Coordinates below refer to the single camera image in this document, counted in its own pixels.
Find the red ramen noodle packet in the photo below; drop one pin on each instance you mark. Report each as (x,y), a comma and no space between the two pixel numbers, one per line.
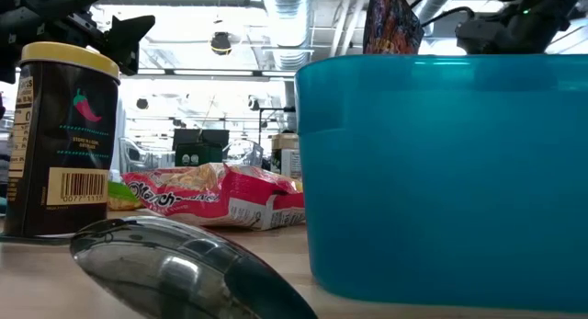
(206,195)

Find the blue plastic bin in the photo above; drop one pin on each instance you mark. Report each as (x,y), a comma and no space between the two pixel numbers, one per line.
(436,195)

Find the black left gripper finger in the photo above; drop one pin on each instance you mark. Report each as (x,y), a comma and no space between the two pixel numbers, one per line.
(128,29)

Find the dark shiny metal spoon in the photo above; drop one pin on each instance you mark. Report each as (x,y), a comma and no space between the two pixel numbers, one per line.
(174,273)

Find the brown spice can yellow lid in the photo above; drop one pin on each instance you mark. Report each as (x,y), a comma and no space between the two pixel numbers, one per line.
(59,149)

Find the black screen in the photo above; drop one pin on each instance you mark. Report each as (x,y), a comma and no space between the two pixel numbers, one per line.
(202,135)

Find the green snack packet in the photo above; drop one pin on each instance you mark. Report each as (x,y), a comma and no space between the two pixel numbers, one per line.
(120,195)

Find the black ceiling lamp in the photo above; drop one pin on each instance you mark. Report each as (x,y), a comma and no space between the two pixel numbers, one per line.
(221,43)
(142,104)

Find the brown taco mix packet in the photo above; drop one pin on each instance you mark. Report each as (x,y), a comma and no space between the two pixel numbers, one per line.
(390,25)

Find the green spice tin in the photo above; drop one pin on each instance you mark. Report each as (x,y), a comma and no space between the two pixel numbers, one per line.
(197,156)

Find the beige paper cup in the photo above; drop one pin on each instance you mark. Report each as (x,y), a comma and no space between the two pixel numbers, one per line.
(287,162)

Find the silver air duct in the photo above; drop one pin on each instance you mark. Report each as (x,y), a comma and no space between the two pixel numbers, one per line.
(289,15)
(438,2)

